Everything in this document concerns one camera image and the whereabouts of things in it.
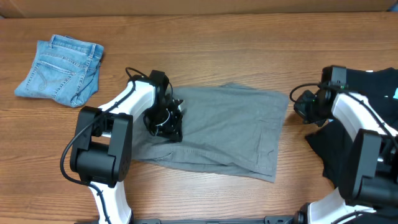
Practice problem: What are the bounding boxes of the grey cotton shorts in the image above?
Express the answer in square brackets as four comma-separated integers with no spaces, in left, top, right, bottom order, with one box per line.
[132,83,289,182]

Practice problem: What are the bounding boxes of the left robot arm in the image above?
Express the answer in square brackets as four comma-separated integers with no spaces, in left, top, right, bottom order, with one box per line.
[60,70,183,223]

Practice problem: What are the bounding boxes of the black t-shirt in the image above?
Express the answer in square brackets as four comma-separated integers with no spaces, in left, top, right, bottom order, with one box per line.
[304,67,398,224]

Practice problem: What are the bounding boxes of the light blue garment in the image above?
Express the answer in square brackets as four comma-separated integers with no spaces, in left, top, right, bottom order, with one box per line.
[393,88,398,100]

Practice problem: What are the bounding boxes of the folded blue denim jeans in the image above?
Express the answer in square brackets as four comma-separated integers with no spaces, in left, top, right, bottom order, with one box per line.
[14,34,104,108]

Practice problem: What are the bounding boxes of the brown cardboard backdrop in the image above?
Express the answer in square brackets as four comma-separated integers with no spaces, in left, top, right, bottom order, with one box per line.
[1,0,396,18]

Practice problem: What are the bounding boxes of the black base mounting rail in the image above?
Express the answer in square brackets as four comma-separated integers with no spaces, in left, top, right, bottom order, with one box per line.
[74,215,299,224]

